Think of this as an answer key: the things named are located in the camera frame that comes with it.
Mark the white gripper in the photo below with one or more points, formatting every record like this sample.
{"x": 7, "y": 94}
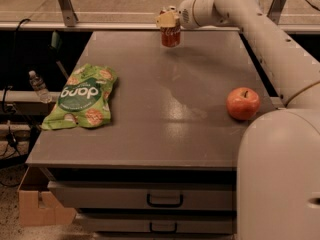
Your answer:
{"x": 185, "y": 14}

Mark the red coke can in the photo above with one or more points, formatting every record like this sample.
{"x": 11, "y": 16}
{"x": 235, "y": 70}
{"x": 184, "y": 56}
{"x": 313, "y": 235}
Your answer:
{"x": 171, "y": 36}

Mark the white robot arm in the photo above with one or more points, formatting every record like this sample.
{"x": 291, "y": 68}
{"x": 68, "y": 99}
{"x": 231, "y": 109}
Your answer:
{"x": 278, "y": 168}

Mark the red apple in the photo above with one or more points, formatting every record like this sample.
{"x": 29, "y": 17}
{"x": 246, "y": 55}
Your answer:
{"x": 242, "y": 103}

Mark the green chip bag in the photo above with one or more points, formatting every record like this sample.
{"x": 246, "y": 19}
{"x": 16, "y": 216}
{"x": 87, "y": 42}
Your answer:
{"x": 83, "y": 101}

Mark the clear plastic water bottle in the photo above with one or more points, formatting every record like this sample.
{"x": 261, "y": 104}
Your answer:
{"x": 39, "y": 86}

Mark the grey cabinet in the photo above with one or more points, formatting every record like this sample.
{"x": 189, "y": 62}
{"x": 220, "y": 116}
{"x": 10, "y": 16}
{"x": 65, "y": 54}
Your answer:
{"x": 169, "y": 121}

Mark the top grey drawer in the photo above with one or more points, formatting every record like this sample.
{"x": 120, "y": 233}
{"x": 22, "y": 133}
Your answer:
{"x": 176, "y": 196}

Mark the grey drawer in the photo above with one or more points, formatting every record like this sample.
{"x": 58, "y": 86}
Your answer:
{"x": 176, "y": 196}
{"x": 143, "y": 223}

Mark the middle grey drawer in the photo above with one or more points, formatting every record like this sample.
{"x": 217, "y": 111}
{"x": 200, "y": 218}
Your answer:
{"x": 143, "y": 223}

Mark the cardboard box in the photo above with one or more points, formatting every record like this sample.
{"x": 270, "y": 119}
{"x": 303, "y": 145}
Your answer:
{"x": 37, "y": 205}

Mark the left metal railing post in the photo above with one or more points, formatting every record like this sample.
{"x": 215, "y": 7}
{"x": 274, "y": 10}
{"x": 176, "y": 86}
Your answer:
{"x": 69, "y": 16}

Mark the metal railing post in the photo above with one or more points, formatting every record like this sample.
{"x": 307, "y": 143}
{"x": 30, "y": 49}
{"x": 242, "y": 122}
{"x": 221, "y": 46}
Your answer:
{"x": 275, "y": 10}
{"x": 69, "y": 16}

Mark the right metal railing post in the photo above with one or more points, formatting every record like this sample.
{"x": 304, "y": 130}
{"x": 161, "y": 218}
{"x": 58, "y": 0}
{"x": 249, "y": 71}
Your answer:
{"x": 275, "y": 10}

